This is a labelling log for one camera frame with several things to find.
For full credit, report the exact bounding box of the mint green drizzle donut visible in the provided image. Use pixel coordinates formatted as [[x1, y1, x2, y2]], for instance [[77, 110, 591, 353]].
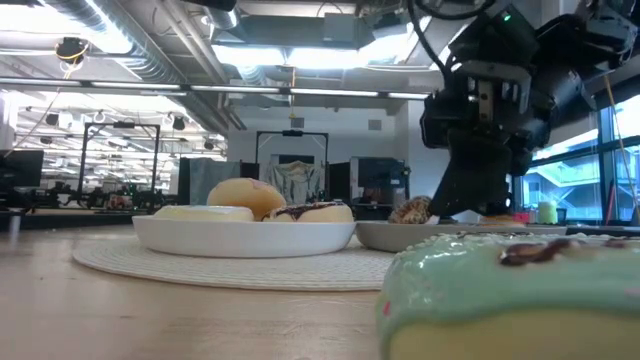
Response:
[[375, 231, 640, 360]]

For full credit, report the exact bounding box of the white round plate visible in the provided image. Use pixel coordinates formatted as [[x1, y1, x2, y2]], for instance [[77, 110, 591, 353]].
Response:
[[131, 214, 358, 260]]

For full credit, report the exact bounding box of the chocolate drizzle cream donut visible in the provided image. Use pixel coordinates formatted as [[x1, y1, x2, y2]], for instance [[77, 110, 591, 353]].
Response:
[[260, 200, 355, 225]]

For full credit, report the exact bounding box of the long ceiling light strip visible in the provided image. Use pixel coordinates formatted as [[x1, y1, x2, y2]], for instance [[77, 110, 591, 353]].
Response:
[[0, 76, 437, 102]]

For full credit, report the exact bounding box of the gray cabinet panel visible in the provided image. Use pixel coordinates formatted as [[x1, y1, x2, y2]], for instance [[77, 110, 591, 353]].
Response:
[[178, 156, 242, 207]]

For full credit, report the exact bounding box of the round white woven placemat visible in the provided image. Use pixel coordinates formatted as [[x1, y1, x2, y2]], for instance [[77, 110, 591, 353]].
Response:
[[71, 234, 401, 293]]

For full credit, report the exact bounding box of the black machine cabinet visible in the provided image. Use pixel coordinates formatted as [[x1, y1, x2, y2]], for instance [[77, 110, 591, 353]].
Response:
[[349, 155, 413, 222]]

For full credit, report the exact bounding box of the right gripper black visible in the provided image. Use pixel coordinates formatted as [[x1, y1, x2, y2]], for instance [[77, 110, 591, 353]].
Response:
[[418, 59, 599, 219]]

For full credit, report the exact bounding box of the gray round plate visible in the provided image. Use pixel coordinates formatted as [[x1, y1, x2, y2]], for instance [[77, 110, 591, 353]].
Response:
[[354, 220, 569, 254]]

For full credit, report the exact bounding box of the green cylindrical cup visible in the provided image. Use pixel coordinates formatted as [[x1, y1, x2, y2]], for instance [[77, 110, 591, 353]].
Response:
[[537, 200, 559, 226]]

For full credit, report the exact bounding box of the black robot station frame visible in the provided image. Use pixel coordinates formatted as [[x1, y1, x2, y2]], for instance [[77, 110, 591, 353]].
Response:
[[76, 121, 162, 207], [255, 130, 330, 204]]

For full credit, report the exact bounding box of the small chocolate rainbow sprinkle donut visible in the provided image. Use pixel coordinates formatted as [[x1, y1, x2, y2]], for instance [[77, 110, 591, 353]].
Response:
[[387, 195, 434, 226]]

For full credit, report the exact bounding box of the gray ceiling ventilation box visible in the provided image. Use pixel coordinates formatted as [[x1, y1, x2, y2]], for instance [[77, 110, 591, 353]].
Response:
[[322, 12, 359, 44]]

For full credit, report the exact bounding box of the ceiling mounted black camera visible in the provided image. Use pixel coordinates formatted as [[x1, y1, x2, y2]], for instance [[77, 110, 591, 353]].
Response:
[[54, 36, 90, 65]]

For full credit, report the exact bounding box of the silver ceiling duct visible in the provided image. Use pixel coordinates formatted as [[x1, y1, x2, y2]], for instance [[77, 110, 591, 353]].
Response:
[[43, 0, 236, 132]]

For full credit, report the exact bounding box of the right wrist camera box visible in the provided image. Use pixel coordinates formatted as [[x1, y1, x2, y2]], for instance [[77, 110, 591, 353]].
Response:
[[447, 4, 542, 69]]

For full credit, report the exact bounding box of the white glazed sprinkle donut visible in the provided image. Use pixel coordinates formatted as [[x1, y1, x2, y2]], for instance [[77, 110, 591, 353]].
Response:
[[151, 204, 256, 224]]

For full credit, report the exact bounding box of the pink drizzle donut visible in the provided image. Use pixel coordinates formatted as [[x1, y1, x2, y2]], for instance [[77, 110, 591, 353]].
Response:
[[206, 177, 288, 223]]

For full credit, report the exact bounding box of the black computer monitor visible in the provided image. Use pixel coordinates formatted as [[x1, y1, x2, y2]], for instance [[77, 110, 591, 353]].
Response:
[[0, 149, 46, 190]]

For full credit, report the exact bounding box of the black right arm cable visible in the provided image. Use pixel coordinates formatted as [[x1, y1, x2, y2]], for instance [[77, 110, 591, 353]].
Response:
[[406, 0, 497, 79]]

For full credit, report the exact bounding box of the person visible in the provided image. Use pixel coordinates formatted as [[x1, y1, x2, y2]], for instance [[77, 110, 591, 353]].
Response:
[[360, 185, 385, 205]]

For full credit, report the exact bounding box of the pale patterned cloth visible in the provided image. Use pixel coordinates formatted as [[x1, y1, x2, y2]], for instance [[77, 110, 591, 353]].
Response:
[[263, 160, 324, 205]]

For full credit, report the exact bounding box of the large glass window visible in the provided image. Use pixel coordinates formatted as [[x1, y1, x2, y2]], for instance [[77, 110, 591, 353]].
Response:
[[519, 94, 640, 224]]

